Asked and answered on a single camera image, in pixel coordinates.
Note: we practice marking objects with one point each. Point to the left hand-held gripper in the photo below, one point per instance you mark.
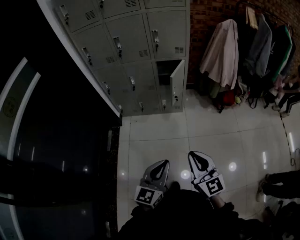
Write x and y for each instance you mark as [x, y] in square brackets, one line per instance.
[148, 195]

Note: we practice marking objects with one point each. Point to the set of grey locker doors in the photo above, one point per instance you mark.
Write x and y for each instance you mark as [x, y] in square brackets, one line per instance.
[127, 39]

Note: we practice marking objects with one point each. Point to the black clothes rack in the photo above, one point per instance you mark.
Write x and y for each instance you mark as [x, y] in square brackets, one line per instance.
[241, 4]

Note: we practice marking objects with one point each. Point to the person's right forearm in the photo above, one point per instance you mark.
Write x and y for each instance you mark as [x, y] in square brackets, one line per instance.
[217, 202]

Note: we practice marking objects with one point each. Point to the person's black clothing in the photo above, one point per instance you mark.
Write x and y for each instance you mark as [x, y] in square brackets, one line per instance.
[180, 218]

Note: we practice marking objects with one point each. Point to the grey metal locker cabinet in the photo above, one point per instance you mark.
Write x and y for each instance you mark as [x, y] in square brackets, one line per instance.
[131, 58]

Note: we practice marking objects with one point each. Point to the black garment with green stripe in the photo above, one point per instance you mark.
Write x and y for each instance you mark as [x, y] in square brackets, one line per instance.
[280, 54]

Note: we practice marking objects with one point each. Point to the black bag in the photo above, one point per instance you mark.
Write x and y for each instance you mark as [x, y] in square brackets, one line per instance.
[256, 93]

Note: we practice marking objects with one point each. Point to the pink coat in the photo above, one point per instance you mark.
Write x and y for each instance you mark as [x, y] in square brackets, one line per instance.
[221, 56]

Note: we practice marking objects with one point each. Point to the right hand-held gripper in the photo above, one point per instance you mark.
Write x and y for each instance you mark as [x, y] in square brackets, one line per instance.
[212, 185]

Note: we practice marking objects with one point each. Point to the grey metal locker door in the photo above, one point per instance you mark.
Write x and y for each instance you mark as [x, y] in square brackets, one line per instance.
[177, 82]

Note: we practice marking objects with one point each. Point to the beige hanging garment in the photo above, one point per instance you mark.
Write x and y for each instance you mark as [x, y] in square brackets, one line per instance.
[252, 17]

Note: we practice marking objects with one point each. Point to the grey jacket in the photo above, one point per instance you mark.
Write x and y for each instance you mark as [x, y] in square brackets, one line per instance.
[259, 49]

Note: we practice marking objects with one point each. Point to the red bag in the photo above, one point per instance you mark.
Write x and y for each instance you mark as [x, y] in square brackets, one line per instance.
[229, 98]

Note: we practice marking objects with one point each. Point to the glass door with white frame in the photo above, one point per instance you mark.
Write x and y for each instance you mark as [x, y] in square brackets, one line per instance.
[14, 122]

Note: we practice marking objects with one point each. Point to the silver door plate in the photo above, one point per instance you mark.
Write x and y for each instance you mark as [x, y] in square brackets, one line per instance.
[109, 140]

